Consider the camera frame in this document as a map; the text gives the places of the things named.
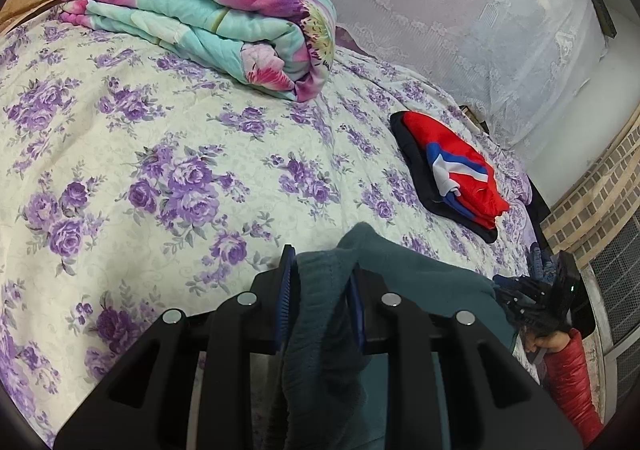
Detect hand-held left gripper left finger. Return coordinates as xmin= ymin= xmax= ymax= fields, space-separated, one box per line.
xmin=54 ymin=244 xmax=298 ymax=450

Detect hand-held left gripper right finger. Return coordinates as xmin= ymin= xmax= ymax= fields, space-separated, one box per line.
xmin=349 ymin=269 xmax=585 ymax=450

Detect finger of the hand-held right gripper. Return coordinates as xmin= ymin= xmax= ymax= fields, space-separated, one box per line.
xmin=530 ymin=240 xmax=558 ymax=293
xmin=492 ymin=272 xmax=543 ymax=318

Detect teal pants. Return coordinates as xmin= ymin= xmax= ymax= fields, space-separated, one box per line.
xmin=252 ymin=222 xmax=517 ymax=450

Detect person's right hand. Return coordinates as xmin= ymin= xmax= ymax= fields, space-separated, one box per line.
xmin=524 ymin=329 xmax=571 ymax=357

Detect grey mesh panel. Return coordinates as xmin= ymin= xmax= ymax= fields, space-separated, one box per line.
xmin=570 ymin=220 xmax=640 ymax=406

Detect red blue white folded garment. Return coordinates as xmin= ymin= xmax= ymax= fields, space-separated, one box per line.
xmin=400 ymin=111 xmax=511 ymax=232

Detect black folded garment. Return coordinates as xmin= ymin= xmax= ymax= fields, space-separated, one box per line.
xmin=390 ymin=111 xmax=501 ymax=245

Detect purple floral bed sheet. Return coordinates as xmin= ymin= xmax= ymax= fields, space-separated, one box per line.
xmin=0 ymin=5 xmax=542 ymax=450

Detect dark curtain trim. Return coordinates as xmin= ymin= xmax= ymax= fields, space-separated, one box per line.
xmin=582 ymin=0 xmax=617 ymax=39

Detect white lace curtain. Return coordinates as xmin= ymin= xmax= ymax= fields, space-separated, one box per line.
xmin=100 ymin=0 xmax=617 ymax=162

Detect floral folded quilt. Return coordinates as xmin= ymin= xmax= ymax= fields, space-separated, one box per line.
xmin=59 ymin=0 xmax=337 ymax=104

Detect wooden bed frame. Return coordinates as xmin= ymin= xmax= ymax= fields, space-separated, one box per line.
xmin=459 ymin=104 xmax=494 ymax=134

